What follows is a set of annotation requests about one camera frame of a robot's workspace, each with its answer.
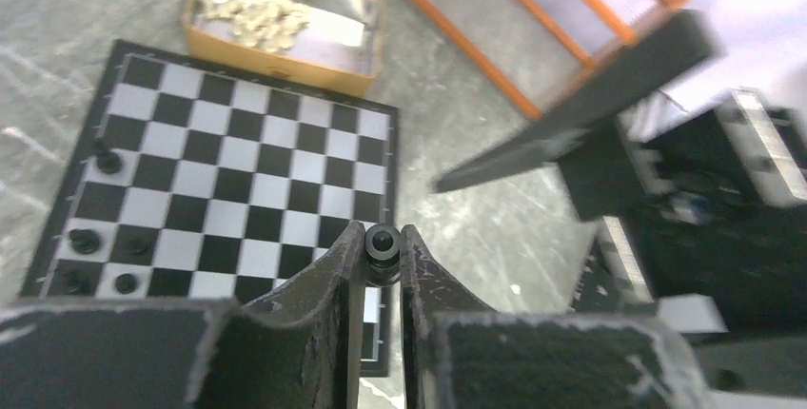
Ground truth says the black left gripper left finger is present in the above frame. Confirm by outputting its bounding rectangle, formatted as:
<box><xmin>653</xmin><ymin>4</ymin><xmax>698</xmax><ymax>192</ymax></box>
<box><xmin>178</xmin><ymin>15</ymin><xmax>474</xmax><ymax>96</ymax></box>
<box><xmin>1</xmin><ymin>222</ymin><xmax>366</xmax><ymax>408</ymax></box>

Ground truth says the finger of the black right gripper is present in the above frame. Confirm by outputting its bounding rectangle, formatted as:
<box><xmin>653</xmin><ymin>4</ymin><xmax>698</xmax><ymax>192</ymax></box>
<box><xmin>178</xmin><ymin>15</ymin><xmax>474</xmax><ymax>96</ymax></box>
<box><xmin>433</xmin><ymin>10</ymin><xmax>719</xmax><ymax>192</ymax></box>

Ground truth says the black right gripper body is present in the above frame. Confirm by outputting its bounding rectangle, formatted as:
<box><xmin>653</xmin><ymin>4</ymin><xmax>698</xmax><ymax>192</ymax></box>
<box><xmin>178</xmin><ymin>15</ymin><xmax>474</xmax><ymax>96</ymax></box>
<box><xmin>558</xmin><ymin>88</ymin><xmax>806</xmax><ymax>224</ymax></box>

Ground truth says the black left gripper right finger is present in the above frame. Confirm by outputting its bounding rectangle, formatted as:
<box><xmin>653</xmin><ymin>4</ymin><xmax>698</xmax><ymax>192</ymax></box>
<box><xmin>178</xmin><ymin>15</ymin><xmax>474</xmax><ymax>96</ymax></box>
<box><xmin>401</xmin><ymin>224</ymin><xmax>710</xmax><ymax>408</ymax></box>

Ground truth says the black chess pawn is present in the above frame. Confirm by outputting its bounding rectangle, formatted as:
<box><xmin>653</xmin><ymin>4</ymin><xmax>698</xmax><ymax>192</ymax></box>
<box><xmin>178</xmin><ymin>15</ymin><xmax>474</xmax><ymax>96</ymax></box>
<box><xmin>113</xmin><ymin>273</ymin><xmax>140</xmax><ymax>295</ymax></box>
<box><xmin>364</xmin><ymin>224</ymin><xmax>401</xmax><ymax>287</ymax></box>
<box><xmin>61</xmin><ymin>269</ymin><xmax>92</xmax><ymax>296</ymax></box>
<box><xmin>123</xmin><ymin>236</ymin><xmax>152</xmax><ymax>257</ymax></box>
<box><xmin>92</xmin><ymin>139</ymin><xmax>123</xmax><ymax>175</ymax></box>

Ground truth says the black chess piece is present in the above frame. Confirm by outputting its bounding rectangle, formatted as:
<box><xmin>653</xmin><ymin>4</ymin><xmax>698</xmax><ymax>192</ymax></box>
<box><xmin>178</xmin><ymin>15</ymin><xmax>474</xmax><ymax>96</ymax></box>
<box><xmin>68</xmin><ymin>228</ymin><xmax>102</xmax><ymax>255</ymax></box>

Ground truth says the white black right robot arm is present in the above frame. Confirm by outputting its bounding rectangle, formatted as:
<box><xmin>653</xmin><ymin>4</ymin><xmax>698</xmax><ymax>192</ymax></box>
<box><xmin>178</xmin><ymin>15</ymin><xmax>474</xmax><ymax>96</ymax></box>
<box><xmin>434</xmin><ymin>10</ymin><xmax>806</xmax><ymax>398</ymax></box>

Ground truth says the white chess pieces pile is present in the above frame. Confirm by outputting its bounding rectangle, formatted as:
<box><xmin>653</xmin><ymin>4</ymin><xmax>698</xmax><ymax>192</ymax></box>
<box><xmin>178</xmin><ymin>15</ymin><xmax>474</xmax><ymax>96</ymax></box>
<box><xmin>197</xmin><ymin>0</ymin><xmax>312</xmax><ymax>53</ymax></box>

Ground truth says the orange wooden rack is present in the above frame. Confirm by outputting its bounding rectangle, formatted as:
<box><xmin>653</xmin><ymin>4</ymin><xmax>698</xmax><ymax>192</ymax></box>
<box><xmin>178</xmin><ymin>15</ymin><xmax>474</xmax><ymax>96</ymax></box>
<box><xmin>410</xmin><ymin>0</ymin><xmax>690</xmax><ymax>118</ymax></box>

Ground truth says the black white chessboard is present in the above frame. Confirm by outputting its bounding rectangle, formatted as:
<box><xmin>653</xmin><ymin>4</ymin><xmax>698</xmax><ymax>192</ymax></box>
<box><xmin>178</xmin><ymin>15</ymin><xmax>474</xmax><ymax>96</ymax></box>
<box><xmin>18</xmin><ymin>39</ymin><xmax>402</xmax><ymax>379</ymax></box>

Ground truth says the yellow tray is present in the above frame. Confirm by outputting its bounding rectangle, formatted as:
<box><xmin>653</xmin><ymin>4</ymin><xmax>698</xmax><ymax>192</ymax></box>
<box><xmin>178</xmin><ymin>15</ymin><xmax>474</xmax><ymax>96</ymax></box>
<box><xmin>181</xmin><ymin>0</ymin><xmax>385</xmax><ymax>97</ymax></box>

